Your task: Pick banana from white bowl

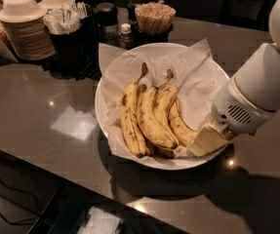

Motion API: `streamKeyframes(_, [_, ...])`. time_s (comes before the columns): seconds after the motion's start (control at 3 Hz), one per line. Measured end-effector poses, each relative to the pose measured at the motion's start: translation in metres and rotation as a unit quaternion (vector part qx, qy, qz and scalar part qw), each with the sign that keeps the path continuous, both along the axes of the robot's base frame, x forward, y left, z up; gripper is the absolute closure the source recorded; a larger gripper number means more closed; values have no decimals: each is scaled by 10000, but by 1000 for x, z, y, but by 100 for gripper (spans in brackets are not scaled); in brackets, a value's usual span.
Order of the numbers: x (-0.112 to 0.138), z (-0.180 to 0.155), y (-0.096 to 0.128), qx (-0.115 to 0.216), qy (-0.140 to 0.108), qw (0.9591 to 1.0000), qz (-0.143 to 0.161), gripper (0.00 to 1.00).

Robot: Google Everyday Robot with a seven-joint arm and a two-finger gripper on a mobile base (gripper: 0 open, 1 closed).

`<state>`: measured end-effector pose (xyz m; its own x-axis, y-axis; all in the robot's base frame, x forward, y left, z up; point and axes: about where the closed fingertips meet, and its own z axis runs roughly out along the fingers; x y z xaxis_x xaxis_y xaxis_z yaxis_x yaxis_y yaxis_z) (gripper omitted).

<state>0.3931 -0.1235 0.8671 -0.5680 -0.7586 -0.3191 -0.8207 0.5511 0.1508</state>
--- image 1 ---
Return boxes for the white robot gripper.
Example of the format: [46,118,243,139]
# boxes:
[186,78,274,158]

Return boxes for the small brown sauce bottle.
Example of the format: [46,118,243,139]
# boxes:
[119,23,134,50]

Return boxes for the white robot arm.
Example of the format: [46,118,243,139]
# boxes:
[186,0,280,157]

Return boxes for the black cup with wooden stirrers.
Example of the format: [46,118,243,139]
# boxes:
[135,1,177,44]

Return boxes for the white paper liner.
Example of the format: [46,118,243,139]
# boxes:
[98,38,230,163]

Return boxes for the black mesh organizer tray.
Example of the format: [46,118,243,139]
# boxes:
[42,47,101,81]

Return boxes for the white paper on floor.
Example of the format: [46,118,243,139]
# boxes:
[77,207,121,234]

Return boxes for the white round bowl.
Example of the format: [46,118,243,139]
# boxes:
[94,42,231,172]

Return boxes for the black lidded shaker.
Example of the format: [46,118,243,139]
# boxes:
[96,2,118,46]

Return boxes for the front stack paper bowls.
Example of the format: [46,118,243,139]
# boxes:
[0,0,55,61]

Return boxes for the spotted yellow banana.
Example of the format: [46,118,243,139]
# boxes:
[153,86,182,159]
[169,99,196,146]
[120,63,148,158]
[137,69,179,150]

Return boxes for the black cup with plastic cutlery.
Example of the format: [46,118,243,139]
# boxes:
[43,0,87,75]

